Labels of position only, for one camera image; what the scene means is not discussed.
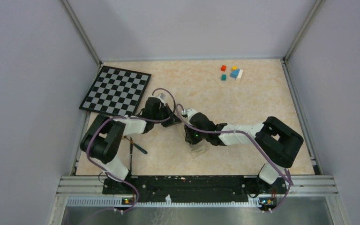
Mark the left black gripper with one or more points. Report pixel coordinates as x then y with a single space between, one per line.
173 120

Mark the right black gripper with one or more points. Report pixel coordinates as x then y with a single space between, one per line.
189 137

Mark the beige cloth napkin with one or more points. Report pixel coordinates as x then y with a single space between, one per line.
195 150

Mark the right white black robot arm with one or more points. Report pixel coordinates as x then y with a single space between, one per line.
278 143

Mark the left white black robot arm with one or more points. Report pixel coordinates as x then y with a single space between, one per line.
103 138

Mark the black grey checkerboard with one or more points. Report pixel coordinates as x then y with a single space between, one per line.
116 92

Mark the blue block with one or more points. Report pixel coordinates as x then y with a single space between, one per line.
233 74

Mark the white block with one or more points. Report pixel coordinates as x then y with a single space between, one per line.
239 74

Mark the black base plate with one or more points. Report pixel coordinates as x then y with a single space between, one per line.
194 189

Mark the aluminium frame rail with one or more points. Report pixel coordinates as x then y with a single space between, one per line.
311 199

